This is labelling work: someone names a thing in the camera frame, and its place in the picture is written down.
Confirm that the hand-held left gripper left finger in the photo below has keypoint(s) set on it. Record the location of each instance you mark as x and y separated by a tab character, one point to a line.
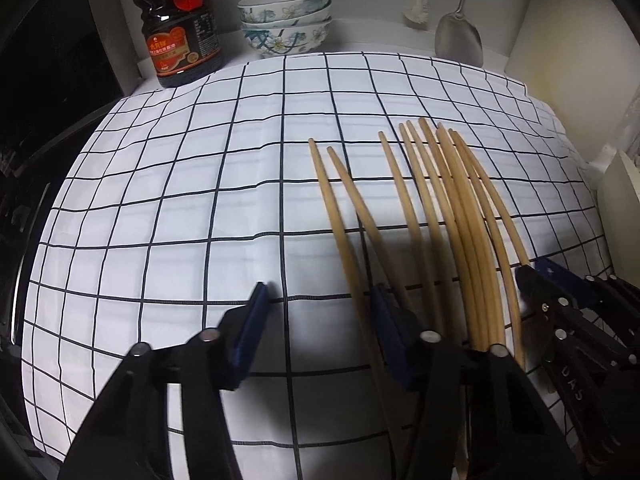
250	320

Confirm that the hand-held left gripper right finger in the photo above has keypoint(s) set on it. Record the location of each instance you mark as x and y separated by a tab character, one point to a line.
386	320

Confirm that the white cutting board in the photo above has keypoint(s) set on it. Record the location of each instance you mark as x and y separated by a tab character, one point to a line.
560	35

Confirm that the row of wooden chopsticks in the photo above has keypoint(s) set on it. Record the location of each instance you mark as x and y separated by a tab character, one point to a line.
477	300

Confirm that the metal spatula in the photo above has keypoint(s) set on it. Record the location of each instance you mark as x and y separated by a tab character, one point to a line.
457	35

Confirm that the wooden chopstick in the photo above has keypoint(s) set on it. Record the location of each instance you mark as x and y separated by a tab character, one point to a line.
500	210

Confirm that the white round container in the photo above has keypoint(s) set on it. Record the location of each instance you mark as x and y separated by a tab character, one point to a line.
622	210

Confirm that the white black checked cloth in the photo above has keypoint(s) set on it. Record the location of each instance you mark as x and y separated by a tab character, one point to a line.
175	210

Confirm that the dark soy sauce bottle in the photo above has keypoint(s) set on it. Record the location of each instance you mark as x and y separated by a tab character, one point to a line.
175	45

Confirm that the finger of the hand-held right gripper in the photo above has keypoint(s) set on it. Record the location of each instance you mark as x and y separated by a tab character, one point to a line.
570	340
560	280

